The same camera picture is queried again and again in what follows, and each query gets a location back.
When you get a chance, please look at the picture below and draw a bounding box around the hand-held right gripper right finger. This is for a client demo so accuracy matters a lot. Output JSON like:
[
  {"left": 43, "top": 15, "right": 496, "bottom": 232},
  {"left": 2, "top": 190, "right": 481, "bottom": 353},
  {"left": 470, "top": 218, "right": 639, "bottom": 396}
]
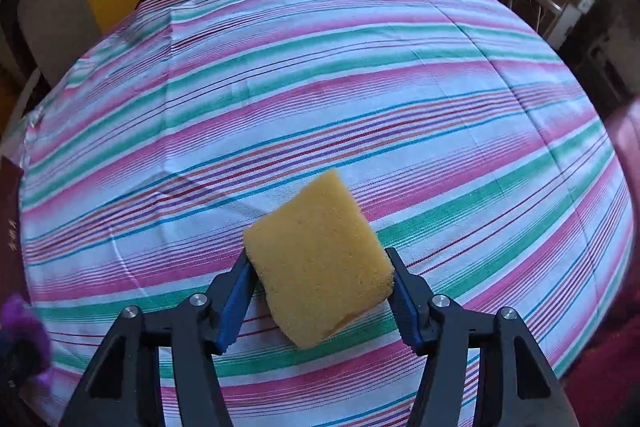
[{"left": 385, "top": 247, "right": 578, "bottom": 427}]

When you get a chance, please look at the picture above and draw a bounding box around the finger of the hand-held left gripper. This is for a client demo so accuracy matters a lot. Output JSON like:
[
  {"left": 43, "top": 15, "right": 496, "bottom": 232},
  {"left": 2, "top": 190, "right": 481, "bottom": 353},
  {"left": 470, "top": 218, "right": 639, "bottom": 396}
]
[{"left": 0, "top": 338, "right": 40, "bottom": 389}]

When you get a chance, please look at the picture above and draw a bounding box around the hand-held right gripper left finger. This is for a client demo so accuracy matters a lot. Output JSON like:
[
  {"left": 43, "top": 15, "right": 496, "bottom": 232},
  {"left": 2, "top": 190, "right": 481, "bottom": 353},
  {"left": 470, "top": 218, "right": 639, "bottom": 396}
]
[{"left": 65, "top": 249, "right": 258, "bottom": 427}]

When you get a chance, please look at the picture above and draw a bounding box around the purple snack packet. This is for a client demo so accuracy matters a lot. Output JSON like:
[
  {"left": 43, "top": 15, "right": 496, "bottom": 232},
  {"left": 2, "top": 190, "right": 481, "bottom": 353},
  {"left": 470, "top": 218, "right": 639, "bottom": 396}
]
[{"left": 0, "top": 293, "right": 53, "bottom": 383}]

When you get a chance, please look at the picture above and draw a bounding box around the yellow sponge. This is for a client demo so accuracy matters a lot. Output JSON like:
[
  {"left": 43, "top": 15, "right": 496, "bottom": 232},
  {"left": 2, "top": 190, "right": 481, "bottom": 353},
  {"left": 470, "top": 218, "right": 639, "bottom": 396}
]
[{"left": 242, "top": 170, "right": 394, "bottom": 350}]

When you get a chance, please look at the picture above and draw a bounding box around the striped tablecloth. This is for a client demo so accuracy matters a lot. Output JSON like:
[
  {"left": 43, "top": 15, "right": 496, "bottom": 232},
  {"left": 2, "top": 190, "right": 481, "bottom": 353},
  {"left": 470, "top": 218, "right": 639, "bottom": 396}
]
[{"left": 17, "top": 0, "right": 633, "bottom": 427}]

